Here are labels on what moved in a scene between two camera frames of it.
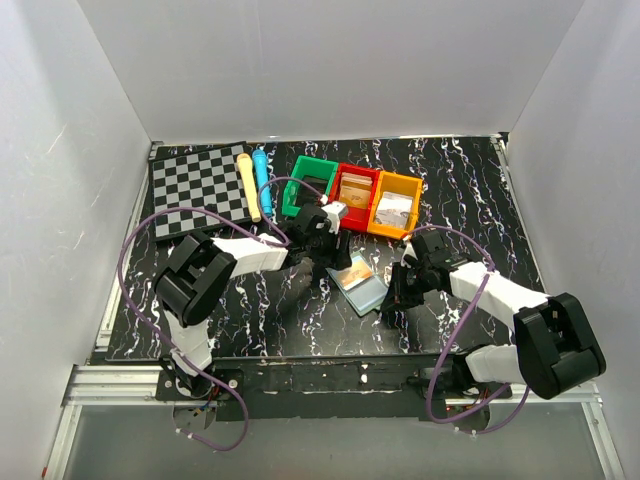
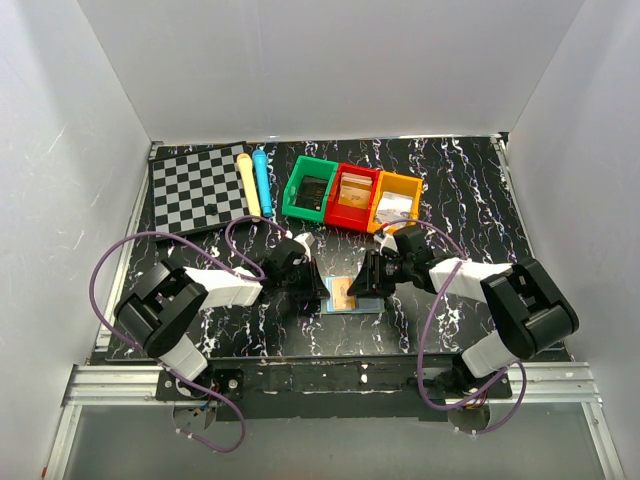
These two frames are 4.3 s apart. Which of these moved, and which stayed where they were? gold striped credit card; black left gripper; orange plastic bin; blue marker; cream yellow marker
Moved: black left gripper
Stayed: orange plastic bin; gold striped credit card; cream yellow marker; blue marker
